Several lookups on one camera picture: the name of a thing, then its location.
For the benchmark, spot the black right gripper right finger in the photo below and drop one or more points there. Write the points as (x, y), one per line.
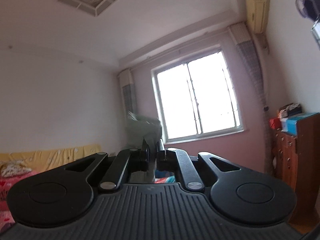
(238, 193)

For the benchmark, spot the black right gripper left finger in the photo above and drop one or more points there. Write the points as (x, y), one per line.
(64, 194)

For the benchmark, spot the light grey-green down jacket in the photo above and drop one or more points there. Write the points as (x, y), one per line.
(141, 128)

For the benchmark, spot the yellow headboard cover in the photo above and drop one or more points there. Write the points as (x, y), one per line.
(41, 161)

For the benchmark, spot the floral patterned small pillow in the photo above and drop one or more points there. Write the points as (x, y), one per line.
(14, 168)

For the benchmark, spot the brown wooden dresser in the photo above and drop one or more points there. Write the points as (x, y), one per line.
(297, 162)

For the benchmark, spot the red box on dresser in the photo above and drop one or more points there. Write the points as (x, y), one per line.
(275, 123)

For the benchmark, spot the orange teal white quilt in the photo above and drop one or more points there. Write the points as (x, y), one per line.
(164, 177)

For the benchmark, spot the teal box on dresser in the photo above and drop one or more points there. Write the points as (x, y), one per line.
(289, 124)

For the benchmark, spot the window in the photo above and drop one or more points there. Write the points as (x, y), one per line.
(196, 98)

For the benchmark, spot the grey checked left curtain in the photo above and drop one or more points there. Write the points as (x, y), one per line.
(128, 92)

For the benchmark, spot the grey checked curtain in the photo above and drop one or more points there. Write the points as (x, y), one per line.
(128, 92)
(247, 50)

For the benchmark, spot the grey checked right curtain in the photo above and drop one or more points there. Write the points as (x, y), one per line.
(247, 50)

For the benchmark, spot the cream wall air conditioner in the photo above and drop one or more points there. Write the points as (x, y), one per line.
(257, 15)

